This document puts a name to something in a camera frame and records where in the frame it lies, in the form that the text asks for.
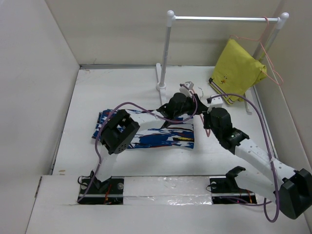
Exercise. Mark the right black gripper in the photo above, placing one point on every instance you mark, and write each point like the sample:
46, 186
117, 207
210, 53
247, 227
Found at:
205, 116

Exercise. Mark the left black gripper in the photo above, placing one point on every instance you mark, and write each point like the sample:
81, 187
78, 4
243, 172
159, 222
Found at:
192, 102

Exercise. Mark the pink wire hanger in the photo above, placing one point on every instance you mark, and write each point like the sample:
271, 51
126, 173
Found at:
206, 128
277, 79

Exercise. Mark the blue white red patterned trousers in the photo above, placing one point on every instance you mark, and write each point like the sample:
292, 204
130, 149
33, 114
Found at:
181, 135

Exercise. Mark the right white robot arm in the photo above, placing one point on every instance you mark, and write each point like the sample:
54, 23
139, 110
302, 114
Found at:
288, 188

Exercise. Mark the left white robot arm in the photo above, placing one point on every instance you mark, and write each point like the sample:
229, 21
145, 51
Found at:
123, 123

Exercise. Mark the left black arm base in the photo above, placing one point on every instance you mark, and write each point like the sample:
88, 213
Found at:
109, 192

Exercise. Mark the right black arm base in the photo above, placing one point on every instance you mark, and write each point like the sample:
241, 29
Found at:
224, 189

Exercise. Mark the white metal clothes rack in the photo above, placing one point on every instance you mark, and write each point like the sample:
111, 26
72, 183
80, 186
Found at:
260, 52

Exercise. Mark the yellow folded garment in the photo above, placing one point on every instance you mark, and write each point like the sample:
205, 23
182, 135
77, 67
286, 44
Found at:
235, 72

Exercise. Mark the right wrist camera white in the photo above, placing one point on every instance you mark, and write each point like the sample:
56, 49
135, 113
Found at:
214, 102

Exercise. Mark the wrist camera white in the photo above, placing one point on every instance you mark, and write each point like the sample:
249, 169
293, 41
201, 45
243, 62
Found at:
186, 88
214, 102

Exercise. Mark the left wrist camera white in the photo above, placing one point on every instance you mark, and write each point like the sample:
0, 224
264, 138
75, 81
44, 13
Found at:
186, 88

